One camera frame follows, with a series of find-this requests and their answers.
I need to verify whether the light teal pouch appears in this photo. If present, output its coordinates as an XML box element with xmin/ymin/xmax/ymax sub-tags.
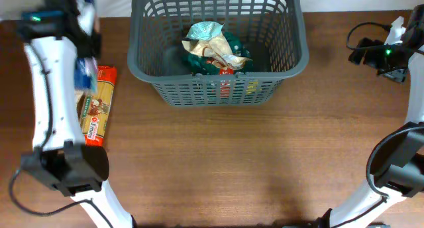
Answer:
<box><xmin>186</xmin><ymin>21</ymin><xmax>223</xmax><ymax>40</ymax></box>

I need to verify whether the green Nescafe bag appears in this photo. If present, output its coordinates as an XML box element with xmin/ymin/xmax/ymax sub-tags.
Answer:
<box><xmin>182</xmin><ymin>32</ymin><xmax>256</xmax><ymax>76</ymax></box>

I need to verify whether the orange spaghetti packet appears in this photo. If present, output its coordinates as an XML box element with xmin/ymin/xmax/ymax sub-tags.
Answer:
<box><xmin>79</xmin><ymin>66</ymin><xmax>117</xmax><ymax>146</ymax></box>

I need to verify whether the blue pasta packet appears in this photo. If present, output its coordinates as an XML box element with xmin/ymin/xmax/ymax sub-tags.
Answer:
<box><xmin>74</xmin><ymin>0</ymin><xmax>97</xmax><ymax>92</ymax></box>

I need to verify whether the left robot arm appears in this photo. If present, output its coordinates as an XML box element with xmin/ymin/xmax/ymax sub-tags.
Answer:
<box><xmin>18</xmin><ymin>0</ymin><xmax>136</xmax><ymax>227</ymax></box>

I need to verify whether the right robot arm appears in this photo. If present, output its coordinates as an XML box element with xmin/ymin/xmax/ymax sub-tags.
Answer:
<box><xmin>313</xmin><ymin>5</ymin><xmax>423</xmax><ymax>227</ymax></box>

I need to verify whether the grey plastic basket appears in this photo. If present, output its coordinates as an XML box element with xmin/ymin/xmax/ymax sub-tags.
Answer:
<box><xmin>128</xmin><ymin>0</ymin><xmax>309</xmax><ymax>107</ymax></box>

